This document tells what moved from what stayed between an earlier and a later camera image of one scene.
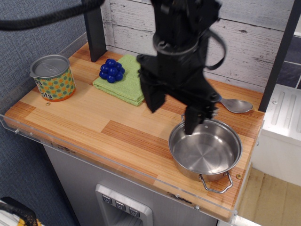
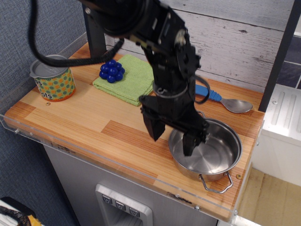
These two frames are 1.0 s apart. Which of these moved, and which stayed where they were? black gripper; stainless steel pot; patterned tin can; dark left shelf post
Moved: black gripper
Stayed: stainless steel pot; dark left shelf post; patterned tin can
